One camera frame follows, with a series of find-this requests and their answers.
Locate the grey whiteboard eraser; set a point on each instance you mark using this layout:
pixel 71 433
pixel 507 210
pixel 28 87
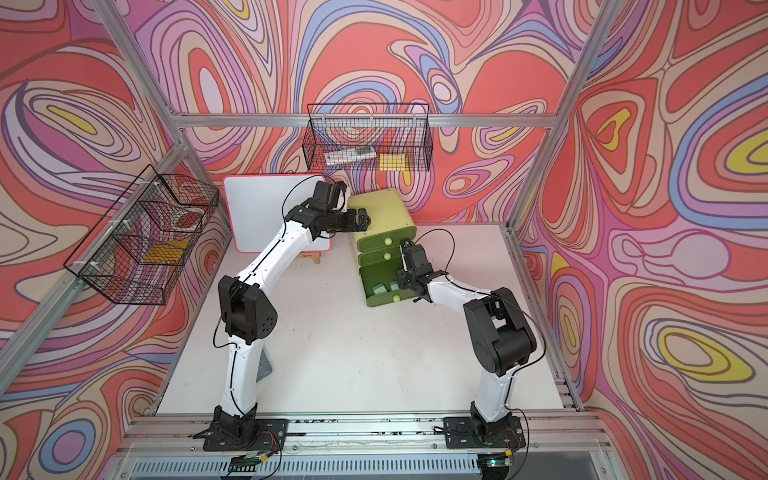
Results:
pixel 265 367

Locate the yellow green drawer cabinet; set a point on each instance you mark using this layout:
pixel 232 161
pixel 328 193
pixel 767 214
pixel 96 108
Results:
pixel 385 208

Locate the yellow item in left basket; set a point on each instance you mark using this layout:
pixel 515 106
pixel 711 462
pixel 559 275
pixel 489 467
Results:
pixel 165 253

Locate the wooden whiteboard stand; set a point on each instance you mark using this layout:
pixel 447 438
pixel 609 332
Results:
pixel 315 257

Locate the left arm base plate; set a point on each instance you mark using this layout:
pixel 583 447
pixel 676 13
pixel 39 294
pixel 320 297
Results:
pixel 260 435

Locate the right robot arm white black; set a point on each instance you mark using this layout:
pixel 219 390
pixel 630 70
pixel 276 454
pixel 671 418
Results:
pixel 501 335

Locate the pink framed whiteboard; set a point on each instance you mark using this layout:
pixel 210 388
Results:
pixel 258 203

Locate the green top drawer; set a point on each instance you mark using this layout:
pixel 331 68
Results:
pixel 373 240

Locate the yellow block in back basket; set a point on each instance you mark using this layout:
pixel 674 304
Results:
pixel 393 162

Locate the green bottom drawer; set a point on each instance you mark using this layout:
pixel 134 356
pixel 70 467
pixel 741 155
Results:
pixel 380 283

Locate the black wire basket back wall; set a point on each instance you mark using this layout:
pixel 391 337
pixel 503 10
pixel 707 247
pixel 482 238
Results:
pixel 390 128

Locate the black wire basket left wall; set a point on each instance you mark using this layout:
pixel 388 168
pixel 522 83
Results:
pixel 154 207

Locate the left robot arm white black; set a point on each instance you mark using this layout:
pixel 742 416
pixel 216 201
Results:
pixel 246 310

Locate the green drawer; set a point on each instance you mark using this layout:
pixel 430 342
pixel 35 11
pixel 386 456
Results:
pixel 373 240
pixel 376 256
pixel 380 283

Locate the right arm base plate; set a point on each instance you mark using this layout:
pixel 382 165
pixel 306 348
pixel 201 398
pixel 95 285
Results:
pixel 464 432

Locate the aluminium frame rail front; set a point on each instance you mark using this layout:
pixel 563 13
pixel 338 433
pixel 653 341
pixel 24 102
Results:
pixel 560 445

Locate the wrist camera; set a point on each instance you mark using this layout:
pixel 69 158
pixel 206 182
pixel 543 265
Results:
pixel 328 196
pixel 414 258

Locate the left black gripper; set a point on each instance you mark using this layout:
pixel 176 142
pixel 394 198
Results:
pixel 350 224

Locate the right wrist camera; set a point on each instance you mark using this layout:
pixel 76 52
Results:
pixel 414 258

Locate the black wire basket wall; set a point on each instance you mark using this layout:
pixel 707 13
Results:
pixel 154 207
pixel 390 128

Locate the grey box in back basket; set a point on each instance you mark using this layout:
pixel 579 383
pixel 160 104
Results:
pixel 350 155

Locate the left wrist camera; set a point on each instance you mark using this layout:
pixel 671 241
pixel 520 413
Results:
pixel 328 196

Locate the green circuit board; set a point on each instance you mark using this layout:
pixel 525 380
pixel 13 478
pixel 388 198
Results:
pixel 246 463

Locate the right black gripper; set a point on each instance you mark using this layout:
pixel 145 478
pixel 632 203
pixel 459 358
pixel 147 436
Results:
pixel 401 276

